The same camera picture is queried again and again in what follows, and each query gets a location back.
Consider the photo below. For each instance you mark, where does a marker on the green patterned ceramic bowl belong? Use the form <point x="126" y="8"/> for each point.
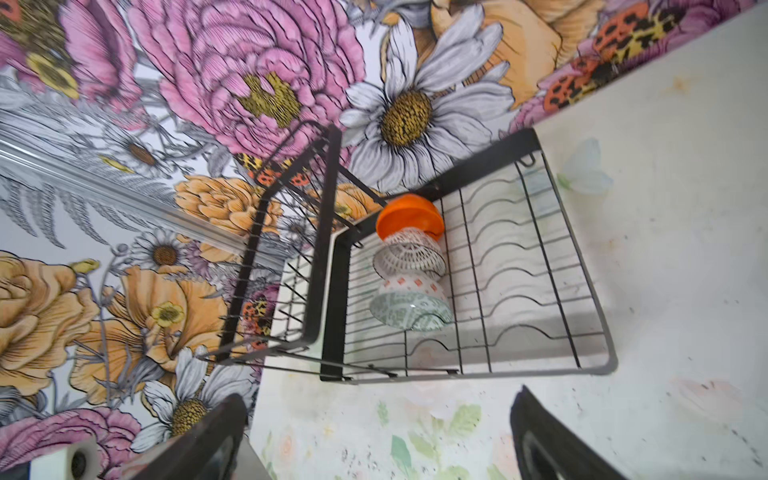
<point x="412" y="301"/>

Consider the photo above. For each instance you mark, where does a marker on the orange plastic bowl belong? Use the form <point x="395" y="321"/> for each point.
<point x="410" y="211"/>

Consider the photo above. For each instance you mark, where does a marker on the white bowl dark radial pattern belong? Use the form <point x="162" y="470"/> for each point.
<point x="410" y="250"/>

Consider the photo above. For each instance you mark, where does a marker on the black metal dish rack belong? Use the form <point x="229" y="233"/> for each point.
<point x="522" y="301"/>

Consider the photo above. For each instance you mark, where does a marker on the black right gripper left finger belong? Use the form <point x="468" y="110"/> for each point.
<point x="207" y="451"/>

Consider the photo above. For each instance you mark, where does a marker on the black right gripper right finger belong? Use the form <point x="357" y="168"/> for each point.
<point x="546" y="449"/>

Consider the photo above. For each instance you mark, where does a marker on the aluminium corner post left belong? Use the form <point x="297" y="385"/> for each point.
<point x="124" y="199"/>

